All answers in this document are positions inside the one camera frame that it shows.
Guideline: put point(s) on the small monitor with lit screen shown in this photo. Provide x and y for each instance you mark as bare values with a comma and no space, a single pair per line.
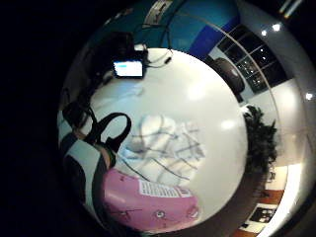
129,68

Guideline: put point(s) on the dark green plant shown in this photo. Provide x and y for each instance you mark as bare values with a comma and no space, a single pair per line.
260,141

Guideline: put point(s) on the round ceiling lamp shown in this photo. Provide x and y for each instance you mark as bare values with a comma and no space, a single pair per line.
308,96
263,33
276,27

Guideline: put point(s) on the pale wall poster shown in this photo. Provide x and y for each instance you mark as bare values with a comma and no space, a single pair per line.
158,11

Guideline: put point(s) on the window with dark panes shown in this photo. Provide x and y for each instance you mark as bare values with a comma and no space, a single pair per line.
260,59

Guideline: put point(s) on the white grey checked cloth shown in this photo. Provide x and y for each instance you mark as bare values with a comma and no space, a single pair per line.
164,151

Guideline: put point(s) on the pink packet with white label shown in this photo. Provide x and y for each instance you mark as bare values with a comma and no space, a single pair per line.
148,204

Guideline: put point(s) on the black white framed picture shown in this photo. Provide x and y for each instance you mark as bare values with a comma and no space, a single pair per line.
262,214

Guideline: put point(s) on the black camera equipment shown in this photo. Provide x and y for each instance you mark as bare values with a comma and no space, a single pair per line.
115,46

